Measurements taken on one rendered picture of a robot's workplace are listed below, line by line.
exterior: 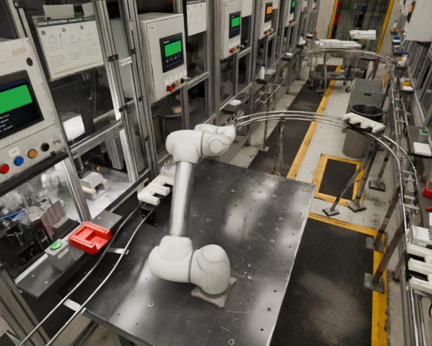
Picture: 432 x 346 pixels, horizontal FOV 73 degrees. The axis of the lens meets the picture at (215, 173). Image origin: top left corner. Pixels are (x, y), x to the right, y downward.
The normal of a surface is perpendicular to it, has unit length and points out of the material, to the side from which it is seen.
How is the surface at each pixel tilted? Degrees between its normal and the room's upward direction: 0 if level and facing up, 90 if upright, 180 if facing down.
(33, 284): 0
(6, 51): 90
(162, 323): 0
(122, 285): 0
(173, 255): 42
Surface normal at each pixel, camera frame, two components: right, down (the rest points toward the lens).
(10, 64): 0.91, 0.23
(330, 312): 0.00, -0.83
